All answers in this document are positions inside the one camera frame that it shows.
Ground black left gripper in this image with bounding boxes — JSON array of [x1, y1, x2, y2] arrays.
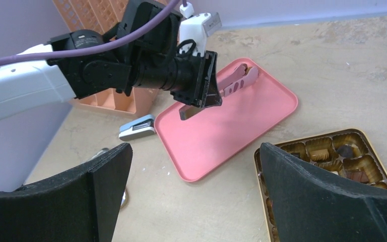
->
[[130, 51, 222, 120]]

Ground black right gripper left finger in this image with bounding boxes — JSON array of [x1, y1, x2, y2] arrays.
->
[[0, 143, 133, 241]]

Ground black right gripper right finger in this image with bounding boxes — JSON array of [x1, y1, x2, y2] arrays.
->
[[260, 143, 387, 241]]

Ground pink plastic tray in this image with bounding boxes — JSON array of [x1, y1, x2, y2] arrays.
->
[[154, 68, 298, 183]]

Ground pink tongs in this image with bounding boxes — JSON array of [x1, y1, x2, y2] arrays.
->
[[218, 63, 259, 97]]

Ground gold chocolate box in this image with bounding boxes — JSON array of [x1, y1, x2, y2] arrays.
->
[[253, 128, 387, 242]]

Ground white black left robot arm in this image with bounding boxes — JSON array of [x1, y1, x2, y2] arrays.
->
[[0, 1, 222, 120]]

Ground grey blue stapler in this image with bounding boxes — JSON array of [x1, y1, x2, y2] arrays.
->
[[118, 114, 156, 142]]

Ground silver foil tray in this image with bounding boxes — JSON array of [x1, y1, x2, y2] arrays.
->
[[120, 189, 128, 209]]

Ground orange plastic file organizer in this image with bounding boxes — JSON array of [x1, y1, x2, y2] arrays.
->
[[48, 1, 158, 118]]

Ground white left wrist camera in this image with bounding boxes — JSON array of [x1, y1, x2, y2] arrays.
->
[[178, 1, 222, 57]]

